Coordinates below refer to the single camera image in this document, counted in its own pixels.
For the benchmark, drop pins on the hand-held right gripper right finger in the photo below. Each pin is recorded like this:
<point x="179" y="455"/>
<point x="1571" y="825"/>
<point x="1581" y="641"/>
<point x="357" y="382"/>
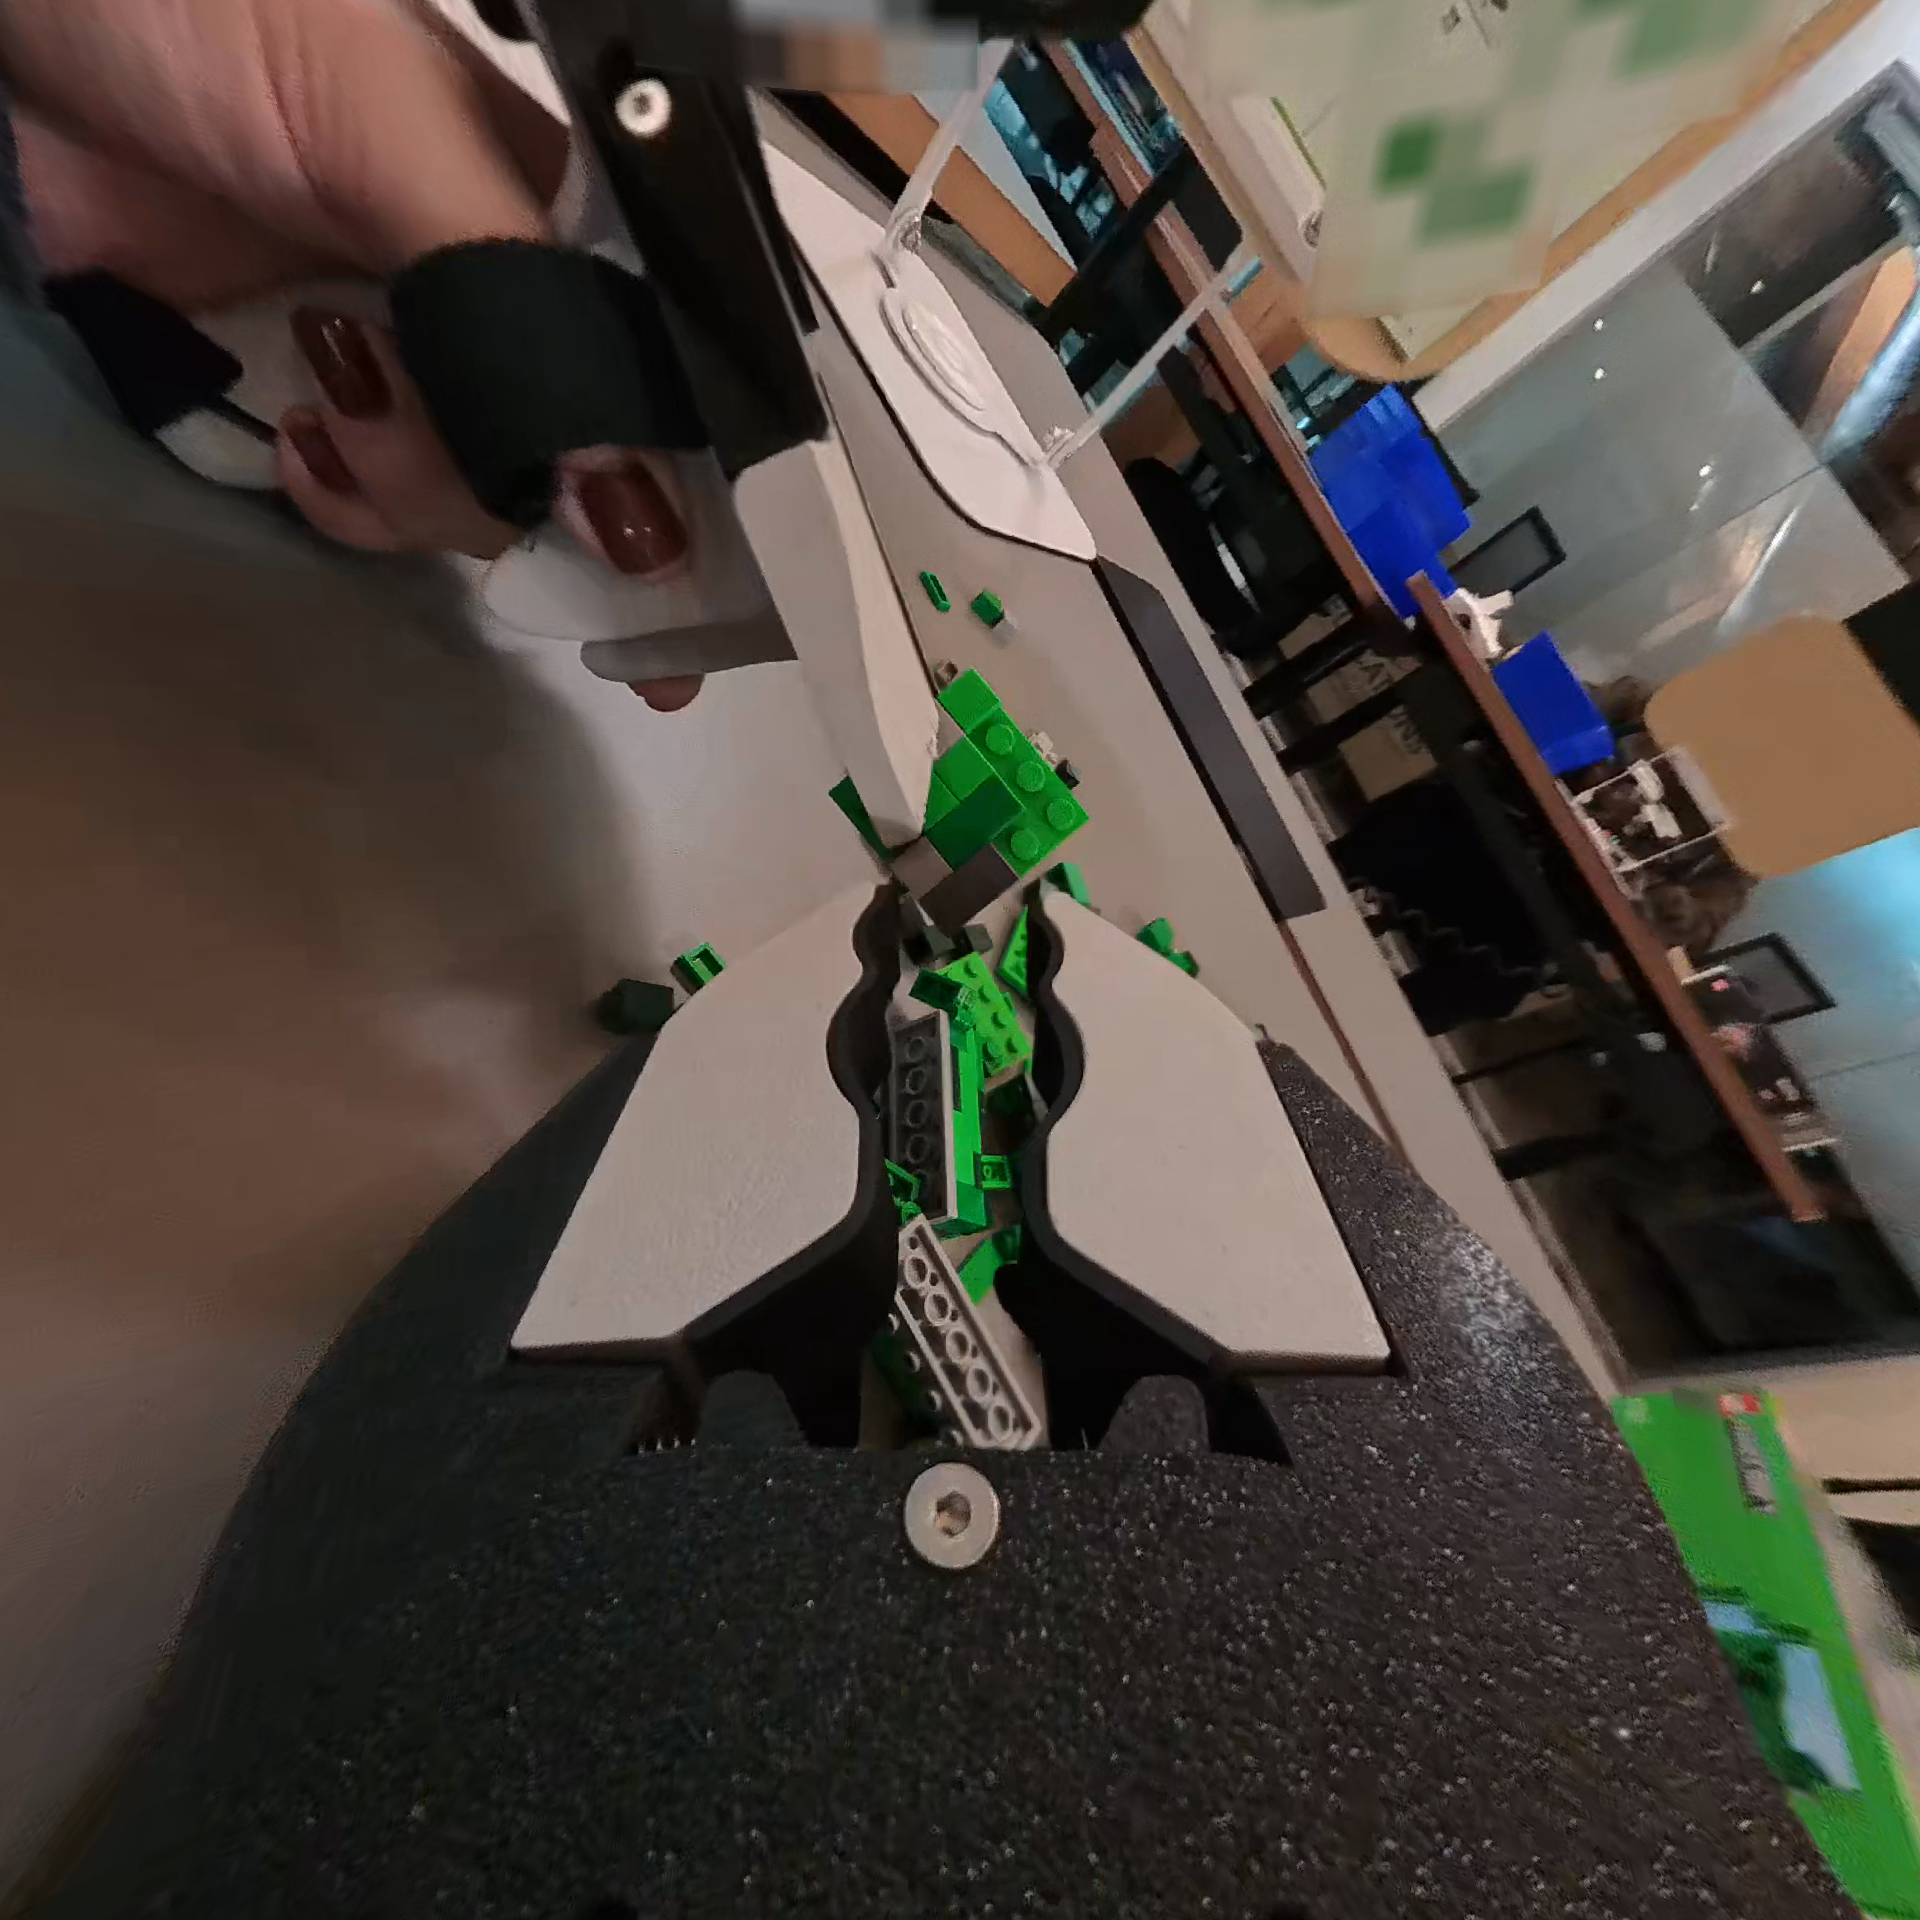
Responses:
<point x="1200" y="1201"/>

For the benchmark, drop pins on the green brick assembly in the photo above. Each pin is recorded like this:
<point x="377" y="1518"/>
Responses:
<point x="990" y="779"/>

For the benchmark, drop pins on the person's left hand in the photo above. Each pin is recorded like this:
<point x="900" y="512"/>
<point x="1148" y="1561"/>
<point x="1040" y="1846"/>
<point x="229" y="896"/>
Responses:
<point x="224" y="119"/>

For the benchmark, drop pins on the clear acrylic stand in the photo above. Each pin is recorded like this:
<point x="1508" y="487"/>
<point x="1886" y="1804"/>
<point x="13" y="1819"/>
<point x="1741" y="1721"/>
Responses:
<point x="961" y="360"/>

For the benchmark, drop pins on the blue storage bin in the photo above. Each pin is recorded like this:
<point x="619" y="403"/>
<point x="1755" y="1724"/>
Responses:
<point x="1553" y="698"/>

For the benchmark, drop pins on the stack of blue bins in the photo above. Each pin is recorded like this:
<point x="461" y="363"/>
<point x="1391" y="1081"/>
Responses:
<point x="1389" y="480"/>

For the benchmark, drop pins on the green toy box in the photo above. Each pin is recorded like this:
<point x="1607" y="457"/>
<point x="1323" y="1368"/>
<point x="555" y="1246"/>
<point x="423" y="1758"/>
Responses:
<point x="1757" y="1560"/>

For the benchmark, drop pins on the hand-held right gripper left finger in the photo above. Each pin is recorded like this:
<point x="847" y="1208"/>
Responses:
<point x="704" y="1171"/>

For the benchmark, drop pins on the brown cardboard box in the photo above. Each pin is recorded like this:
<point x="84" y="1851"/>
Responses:
<point x="1787" y="751"/>

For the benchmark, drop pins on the pile of toy bricks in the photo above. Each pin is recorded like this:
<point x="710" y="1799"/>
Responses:
<point x="984" y="1003"/>

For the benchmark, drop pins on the white flat board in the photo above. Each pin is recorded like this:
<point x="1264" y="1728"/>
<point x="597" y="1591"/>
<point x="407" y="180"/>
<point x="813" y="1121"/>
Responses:
<point x="1020" y="504"/>

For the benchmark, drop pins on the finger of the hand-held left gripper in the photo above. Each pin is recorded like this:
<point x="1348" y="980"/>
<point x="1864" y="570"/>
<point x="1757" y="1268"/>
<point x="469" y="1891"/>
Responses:
<point x="856" y="660"/>

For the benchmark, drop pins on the grey desk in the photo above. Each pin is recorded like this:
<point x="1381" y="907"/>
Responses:
<point x="720" y="840"/>

